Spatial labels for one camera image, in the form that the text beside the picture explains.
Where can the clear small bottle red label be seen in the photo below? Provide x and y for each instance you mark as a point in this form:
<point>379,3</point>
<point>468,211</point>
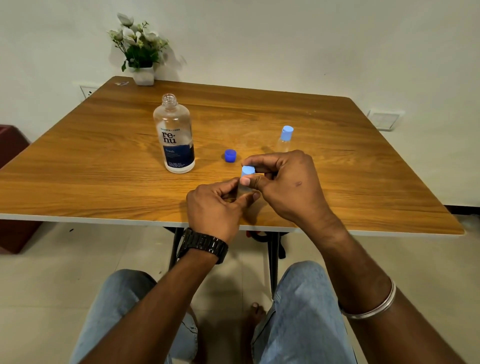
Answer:
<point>284,146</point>

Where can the person's right forearm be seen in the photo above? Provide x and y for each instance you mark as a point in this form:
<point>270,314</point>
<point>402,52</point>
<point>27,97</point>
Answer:
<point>393,322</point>

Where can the dark blue bottle cap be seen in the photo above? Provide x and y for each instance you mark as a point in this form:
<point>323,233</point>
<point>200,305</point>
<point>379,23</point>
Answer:
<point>230,156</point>

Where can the person's left hand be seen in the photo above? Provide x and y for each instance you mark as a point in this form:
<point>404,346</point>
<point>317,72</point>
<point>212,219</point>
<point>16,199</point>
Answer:
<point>210,215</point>

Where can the maroon cabinet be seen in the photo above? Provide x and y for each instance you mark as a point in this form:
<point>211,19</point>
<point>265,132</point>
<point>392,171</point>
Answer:
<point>13,146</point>

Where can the clear plain small bottle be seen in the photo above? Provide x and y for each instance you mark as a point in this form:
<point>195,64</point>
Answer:
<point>243,189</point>

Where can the person's left forearm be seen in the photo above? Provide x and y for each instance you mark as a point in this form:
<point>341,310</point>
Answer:
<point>150,311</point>

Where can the person's right foot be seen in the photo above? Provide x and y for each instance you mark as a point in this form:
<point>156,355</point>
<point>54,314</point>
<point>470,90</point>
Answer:
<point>257,313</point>

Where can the person's right leg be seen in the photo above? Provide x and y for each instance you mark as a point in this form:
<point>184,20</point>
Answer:
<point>303,315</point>

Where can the person's right hand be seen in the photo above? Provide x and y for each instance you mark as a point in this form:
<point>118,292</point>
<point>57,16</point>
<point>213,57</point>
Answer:
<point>300,191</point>

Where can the person's left leg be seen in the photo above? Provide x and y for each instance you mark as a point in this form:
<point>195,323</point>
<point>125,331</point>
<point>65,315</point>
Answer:
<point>116,303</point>

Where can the person's leg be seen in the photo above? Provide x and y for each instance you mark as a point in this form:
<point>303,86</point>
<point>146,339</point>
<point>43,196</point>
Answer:
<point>116,303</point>
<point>303,315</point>

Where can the white power socket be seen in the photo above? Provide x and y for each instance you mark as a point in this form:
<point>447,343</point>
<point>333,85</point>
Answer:
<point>88,92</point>

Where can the black wristwatch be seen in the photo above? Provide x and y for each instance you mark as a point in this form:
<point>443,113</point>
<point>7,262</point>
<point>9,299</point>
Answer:
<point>204,243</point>

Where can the white flowers in white pot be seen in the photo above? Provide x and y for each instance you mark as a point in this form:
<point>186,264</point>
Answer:
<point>140,52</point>

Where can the red plastic clip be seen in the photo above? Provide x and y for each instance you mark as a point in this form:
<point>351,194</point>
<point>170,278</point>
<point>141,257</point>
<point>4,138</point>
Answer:
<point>254,236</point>

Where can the black metal table frame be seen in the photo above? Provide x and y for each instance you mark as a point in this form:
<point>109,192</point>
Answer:
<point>273,266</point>

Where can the white wall switch plate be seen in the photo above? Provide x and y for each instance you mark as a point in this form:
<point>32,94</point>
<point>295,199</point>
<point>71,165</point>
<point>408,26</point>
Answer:
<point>385,120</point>

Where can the small crumpled wrapper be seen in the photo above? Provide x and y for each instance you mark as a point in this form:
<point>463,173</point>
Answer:
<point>121,83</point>

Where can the clear large bottle blue label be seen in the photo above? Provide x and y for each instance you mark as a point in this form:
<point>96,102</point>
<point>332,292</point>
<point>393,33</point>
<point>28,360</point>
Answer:
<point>173,135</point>

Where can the silver bangle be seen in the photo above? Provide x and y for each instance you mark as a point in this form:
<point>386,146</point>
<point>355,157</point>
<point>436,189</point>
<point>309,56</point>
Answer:
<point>375,310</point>

